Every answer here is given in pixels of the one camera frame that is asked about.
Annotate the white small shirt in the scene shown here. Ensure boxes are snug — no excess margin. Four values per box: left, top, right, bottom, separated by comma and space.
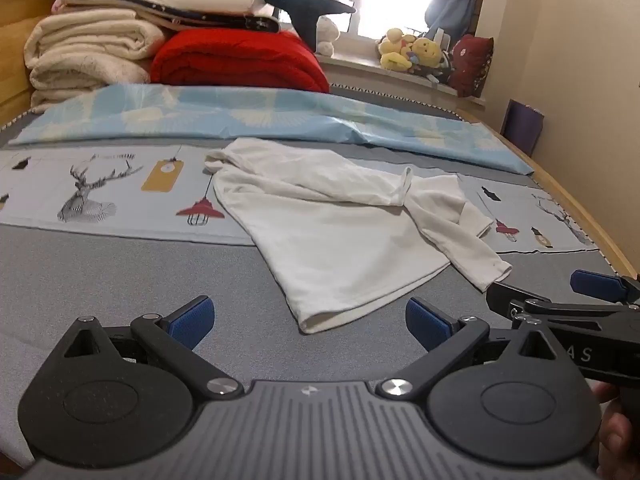
205, 139, 512, 334

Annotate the person's right hand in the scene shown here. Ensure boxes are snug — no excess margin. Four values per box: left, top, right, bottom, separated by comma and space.
591, 382, 639, 480

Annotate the deer print grey sheet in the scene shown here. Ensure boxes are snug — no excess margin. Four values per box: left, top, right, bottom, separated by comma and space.
1, 145, 596, 254

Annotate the purple box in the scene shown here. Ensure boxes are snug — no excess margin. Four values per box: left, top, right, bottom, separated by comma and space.
500, 100, 544, 156

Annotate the light blue patterned quilt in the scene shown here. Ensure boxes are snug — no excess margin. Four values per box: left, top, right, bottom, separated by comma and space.
12, 84, 534, 174

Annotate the dark red cushion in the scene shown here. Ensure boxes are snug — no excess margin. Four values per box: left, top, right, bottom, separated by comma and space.
447, 35, 495, 98

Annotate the yellow plush toy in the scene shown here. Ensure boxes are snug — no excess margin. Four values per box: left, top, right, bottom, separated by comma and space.
378, 28, 445, 73

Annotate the red folded blanket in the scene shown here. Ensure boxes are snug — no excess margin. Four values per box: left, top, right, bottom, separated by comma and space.
151, 28, 329, 93

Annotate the cream folded blanket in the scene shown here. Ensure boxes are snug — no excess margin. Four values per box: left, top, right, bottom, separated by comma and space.
24, 9, 166, 113

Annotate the white plush toy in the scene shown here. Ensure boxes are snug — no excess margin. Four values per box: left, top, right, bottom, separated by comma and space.
316, 15, 341, 58

